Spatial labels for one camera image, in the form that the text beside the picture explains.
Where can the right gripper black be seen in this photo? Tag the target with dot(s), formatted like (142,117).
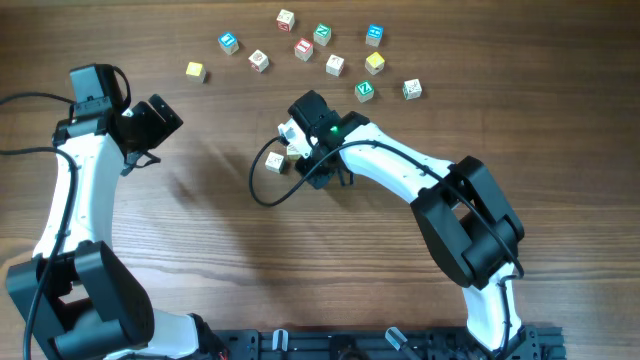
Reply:
(305,168)

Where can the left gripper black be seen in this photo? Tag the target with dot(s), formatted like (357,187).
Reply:
(160,130)

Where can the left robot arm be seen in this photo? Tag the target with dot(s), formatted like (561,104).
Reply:
(78,300)

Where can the wooden block airplane drawing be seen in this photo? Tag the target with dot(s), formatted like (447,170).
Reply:
(334,65)

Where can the blue block left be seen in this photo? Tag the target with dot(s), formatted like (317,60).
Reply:
(228,43)

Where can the blue block right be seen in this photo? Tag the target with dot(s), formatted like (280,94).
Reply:
(374,35)

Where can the red-edged wooden block top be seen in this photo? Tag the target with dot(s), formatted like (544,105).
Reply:
(285,20)

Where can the wooden block yellow side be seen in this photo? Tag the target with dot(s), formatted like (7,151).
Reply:
(292,153)

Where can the wooden block red drawing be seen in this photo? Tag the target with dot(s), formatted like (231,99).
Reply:
(258,61)

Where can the white block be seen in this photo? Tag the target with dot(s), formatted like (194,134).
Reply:
(412,89)

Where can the red I block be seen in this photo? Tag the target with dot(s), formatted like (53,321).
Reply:
(303,49)

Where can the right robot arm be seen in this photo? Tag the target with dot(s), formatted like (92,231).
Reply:
(470,229)

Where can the green z block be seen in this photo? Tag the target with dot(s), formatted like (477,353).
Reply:
(364,91)
(322,34)

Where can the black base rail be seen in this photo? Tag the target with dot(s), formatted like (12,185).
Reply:
(430,344)

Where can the yellow block left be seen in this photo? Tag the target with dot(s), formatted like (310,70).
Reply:
(196,72)

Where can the yellow block right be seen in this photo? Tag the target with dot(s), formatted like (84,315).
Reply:
(374,63)

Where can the plain wooden block blue side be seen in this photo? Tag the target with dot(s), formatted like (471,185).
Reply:
(275,162)

